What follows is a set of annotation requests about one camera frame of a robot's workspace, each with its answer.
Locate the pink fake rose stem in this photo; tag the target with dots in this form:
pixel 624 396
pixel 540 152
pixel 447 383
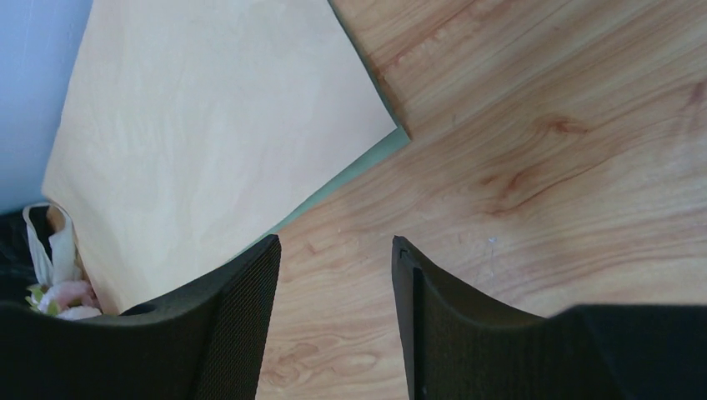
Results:
pixel 70 300

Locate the green and tan wrapping paper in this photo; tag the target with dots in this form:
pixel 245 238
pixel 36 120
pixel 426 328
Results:
pixel 193 128

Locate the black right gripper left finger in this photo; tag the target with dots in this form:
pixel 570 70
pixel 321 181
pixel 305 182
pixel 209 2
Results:
pixel 204 340

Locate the beige ribbon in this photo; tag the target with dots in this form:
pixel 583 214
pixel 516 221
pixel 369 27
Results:
pixel 51 244

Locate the black blanket with cream flowers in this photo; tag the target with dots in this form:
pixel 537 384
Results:
pixel 17 271

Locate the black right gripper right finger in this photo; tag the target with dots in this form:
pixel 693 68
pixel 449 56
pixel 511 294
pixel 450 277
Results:
pixel 460 343

